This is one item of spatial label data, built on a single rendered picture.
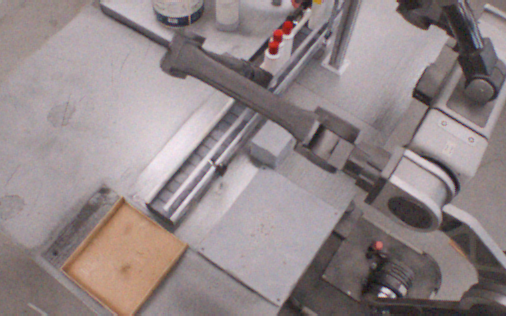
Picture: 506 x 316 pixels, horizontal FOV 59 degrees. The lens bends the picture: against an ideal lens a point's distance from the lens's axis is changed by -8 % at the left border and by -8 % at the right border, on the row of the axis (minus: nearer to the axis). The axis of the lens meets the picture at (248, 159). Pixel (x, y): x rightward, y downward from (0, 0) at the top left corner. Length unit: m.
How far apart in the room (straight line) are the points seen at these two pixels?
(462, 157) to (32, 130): 1.41
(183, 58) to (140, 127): 0.75
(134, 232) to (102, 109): 0.49
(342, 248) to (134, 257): 0.99
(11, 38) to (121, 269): 2.18
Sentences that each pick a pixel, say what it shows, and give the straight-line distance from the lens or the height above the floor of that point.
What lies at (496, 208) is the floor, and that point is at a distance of 2.84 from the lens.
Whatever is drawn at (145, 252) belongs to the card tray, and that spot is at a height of 0.83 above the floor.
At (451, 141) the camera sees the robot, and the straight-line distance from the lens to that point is 0.94.
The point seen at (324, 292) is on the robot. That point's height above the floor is 0.24.
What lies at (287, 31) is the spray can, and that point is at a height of 1.07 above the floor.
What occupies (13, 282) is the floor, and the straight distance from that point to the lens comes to 2.53.
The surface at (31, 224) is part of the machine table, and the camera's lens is 1.64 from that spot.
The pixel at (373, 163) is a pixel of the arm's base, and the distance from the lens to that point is 0.90.
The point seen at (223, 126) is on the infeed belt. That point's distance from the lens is 1.61.
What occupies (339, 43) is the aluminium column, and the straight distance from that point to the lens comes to 1.79.
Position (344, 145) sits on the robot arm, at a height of 1.48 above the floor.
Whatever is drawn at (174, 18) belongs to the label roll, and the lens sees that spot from 1.86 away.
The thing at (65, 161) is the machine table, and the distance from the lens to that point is 1.70.
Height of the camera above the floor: 2.25
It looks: 62 degrees down
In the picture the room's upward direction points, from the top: 5 degrees clockwise
